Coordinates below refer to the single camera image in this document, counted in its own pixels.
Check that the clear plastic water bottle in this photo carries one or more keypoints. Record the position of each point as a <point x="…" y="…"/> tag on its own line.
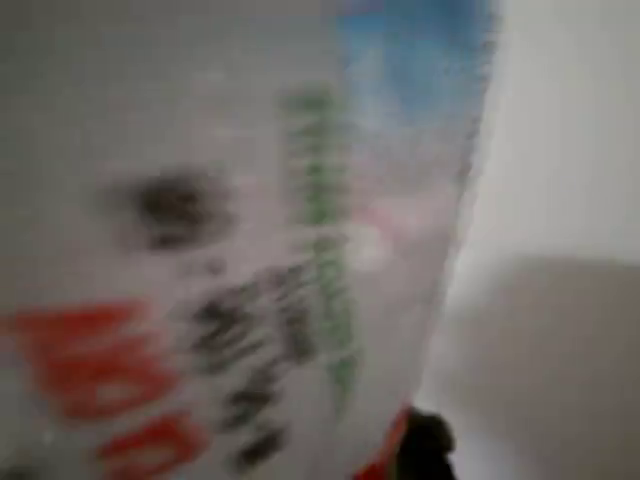
<point x="200" y="200"/>

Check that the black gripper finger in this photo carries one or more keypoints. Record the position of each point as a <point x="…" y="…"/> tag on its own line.
<point x="427" y="447"/>

